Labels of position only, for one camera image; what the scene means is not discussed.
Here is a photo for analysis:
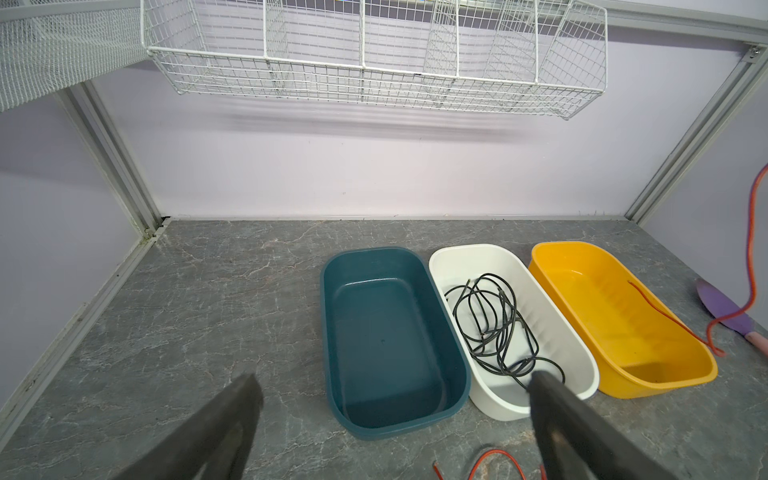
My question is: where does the white plastic tub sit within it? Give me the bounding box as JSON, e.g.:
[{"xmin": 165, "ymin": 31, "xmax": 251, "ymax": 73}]
[{"xmin": 428, "ymin": 244, "xmax": 600, "ymax": 421}]

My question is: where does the yellow plastic tub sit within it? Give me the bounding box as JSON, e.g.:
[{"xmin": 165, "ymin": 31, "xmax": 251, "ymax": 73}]
[{"xmin": 529, "ymin": 241, "xmax": 718, "ymax": 399}]

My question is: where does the thin red wire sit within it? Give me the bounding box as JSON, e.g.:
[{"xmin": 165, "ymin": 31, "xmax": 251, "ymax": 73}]
[{"xmin": 431, "ymin": 448, "xmax": 548, "ymax": 480}]

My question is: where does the teal plastic tub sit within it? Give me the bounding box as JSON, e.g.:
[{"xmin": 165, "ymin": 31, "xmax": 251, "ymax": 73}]
[{"xmin": 321, "ymin": 247, "xmax": 471, "ymax": 441}]

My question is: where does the small white mesh basket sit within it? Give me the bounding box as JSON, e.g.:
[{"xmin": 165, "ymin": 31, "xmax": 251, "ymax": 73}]
[{"xmin": 1, "ymin": 1, "xmax": 146, "ymax": 111}]

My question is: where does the thin black cable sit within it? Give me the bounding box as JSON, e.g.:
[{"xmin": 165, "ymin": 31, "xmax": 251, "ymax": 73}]
[{"xmin": 443, "ymin": 272, "xmax": 567, "ymax": 388}]

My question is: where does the thick red cable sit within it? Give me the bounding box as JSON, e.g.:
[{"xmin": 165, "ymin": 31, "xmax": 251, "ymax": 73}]
[{"xmin": 626, "ymin": 161, "xmax": 768, "ymax": 359}]

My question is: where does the long white wire basket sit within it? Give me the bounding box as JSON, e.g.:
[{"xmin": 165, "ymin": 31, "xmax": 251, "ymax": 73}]
[{"xmin": 140, "ymin": 0, "xmax": 608, "ymax": 119}]

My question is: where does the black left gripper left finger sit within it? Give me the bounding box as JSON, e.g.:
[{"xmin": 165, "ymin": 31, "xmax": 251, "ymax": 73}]
[{"xmin": 116, "ymin": 373, "xmax": 264, "ymax": 479}]

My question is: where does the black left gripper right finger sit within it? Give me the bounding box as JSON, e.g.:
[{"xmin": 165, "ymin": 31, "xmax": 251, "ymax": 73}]
[{"xmin": 527, "ymin": 371, "xmax": 674, "ymax": 480}]

